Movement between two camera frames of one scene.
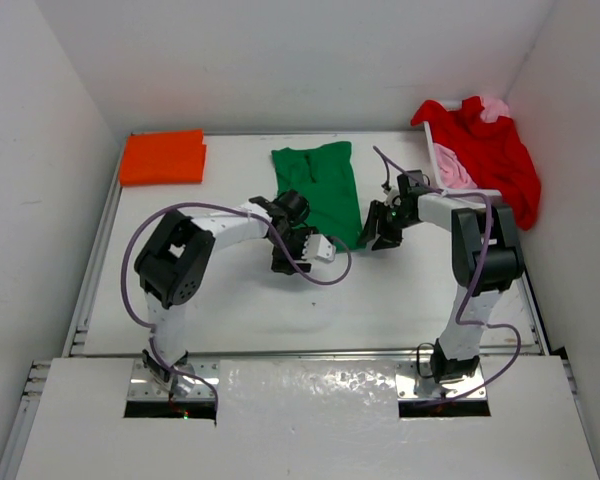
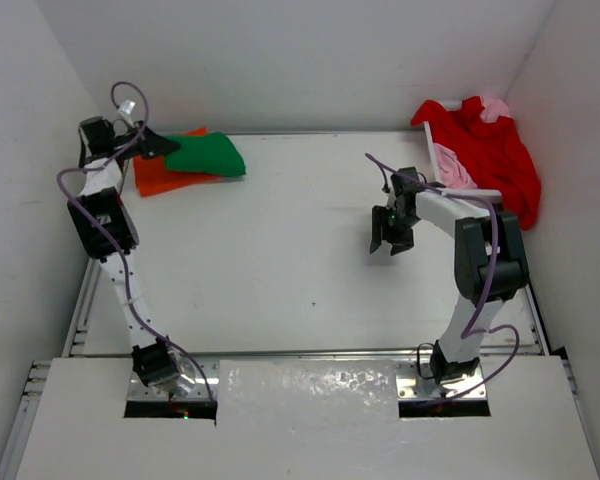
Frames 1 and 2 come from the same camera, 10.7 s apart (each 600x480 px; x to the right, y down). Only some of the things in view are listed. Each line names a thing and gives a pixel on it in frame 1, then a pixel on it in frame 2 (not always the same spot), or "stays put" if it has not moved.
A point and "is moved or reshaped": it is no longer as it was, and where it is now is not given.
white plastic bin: (446, 105) stays put
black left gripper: (297, 255) to (152, 143)
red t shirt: (494, 153) stays put
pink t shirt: (451, 171) stays put
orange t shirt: (163, 157) is moved or reshaped
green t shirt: (323, 174) to (210, 152)
